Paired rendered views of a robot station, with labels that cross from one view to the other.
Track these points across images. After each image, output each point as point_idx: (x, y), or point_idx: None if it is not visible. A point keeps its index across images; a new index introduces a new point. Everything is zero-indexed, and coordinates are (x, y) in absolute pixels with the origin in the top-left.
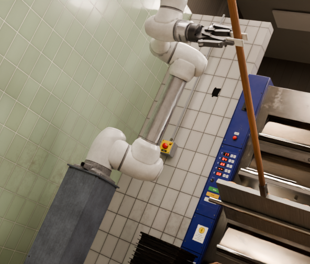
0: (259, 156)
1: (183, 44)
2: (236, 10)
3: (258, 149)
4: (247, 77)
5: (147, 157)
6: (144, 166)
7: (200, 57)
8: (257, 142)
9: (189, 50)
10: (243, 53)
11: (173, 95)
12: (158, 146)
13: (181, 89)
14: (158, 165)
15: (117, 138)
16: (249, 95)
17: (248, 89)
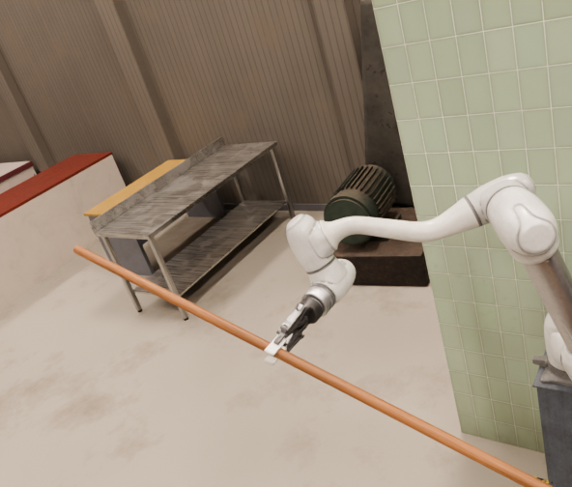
0: (520, 484)
1: (492, 204)
2: (233, 334)
3: (499, 472)
4: (329, 385)
5: None
6: None
7: (504, 231)
8: (478, 462)
9: (495, 216)
10: (291, 364)
11: (535, 286)
12: None
13: (537, 275)
14: None
15: (551, 329)
16: (362, 402)
17: (352, 396)
